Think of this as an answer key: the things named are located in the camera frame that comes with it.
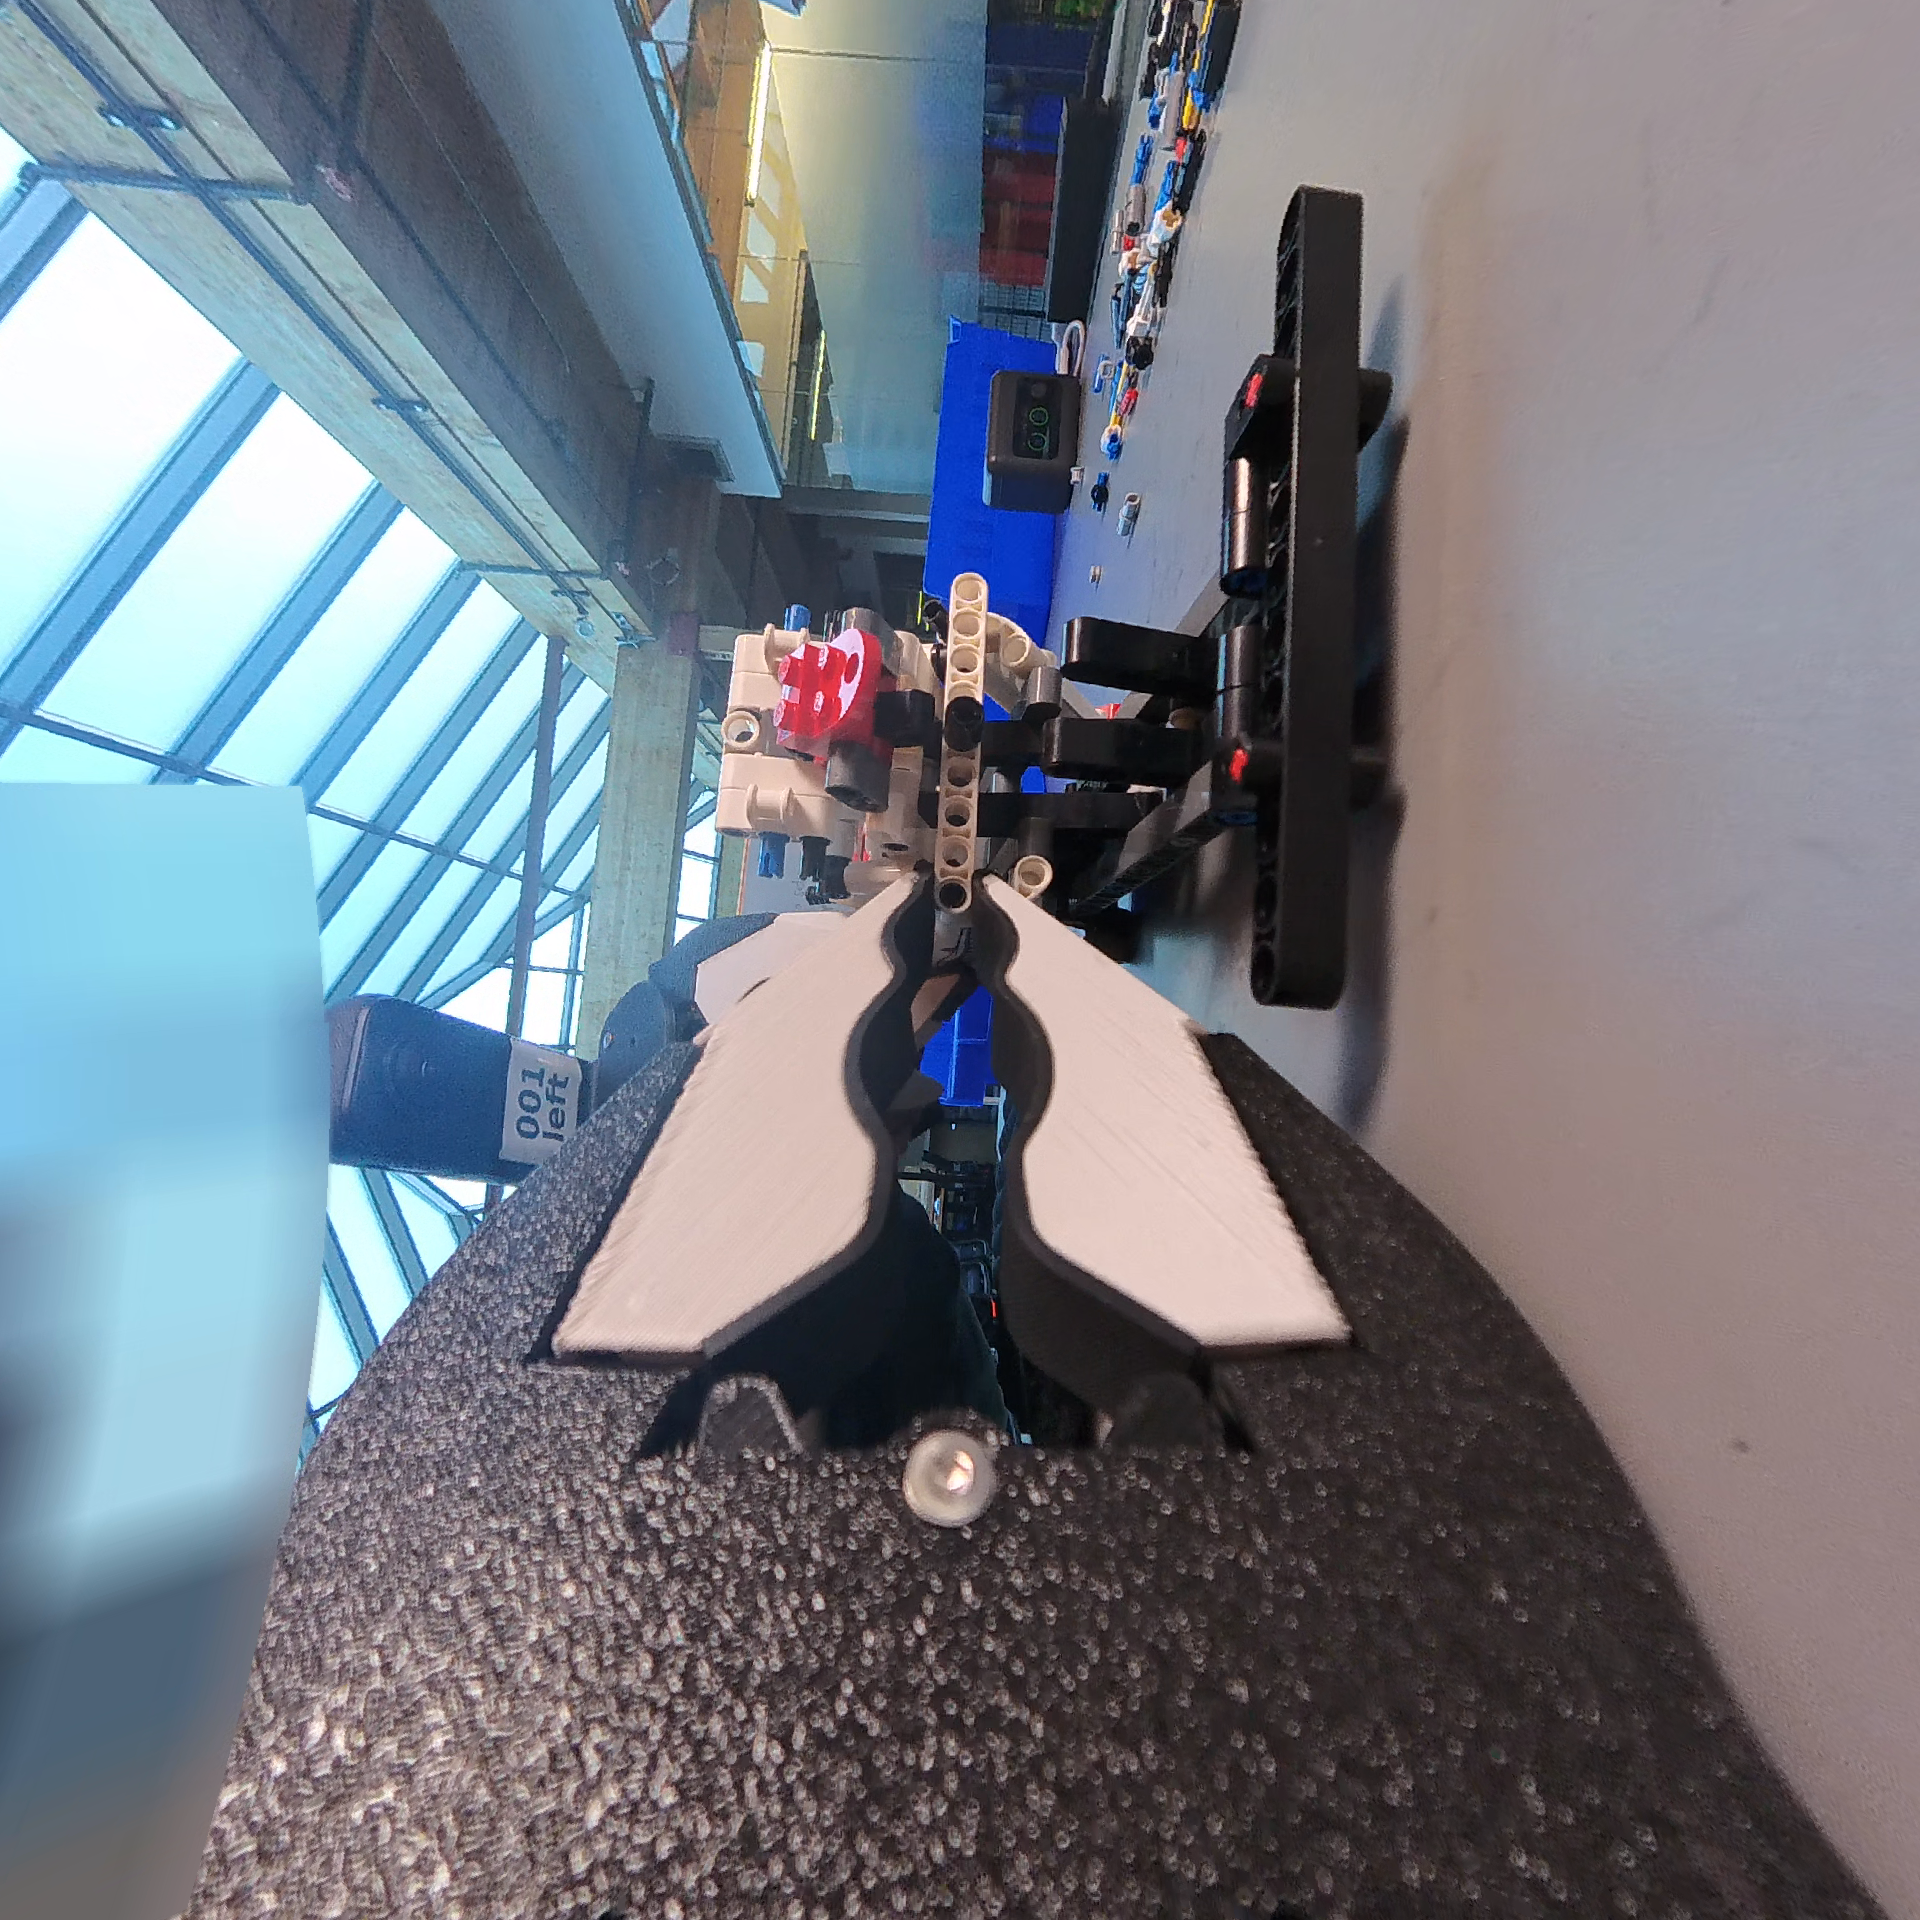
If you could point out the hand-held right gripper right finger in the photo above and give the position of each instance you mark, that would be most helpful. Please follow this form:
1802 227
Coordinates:
1188 1185

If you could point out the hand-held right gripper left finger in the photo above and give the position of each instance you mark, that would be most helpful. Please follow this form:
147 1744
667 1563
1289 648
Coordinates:
736 1185

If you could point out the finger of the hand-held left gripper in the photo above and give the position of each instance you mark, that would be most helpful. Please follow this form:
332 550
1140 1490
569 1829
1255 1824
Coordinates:
766 963

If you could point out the white holed beam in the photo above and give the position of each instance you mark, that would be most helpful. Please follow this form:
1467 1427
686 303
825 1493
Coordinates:
956 750

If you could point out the brick-built truck model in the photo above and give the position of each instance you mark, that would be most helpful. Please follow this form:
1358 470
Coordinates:
1305 602

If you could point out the pile of small brick pieces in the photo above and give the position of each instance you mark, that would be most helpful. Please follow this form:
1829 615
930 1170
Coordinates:
1159 211

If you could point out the concrete column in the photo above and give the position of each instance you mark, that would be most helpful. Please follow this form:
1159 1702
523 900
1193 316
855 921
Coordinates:
637 873

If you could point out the large glass windows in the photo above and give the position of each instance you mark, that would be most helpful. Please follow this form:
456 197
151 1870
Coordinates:
180 568

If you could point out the small black device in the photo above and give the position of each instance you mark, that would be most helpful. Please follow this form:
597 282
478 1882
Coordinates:
1030 435

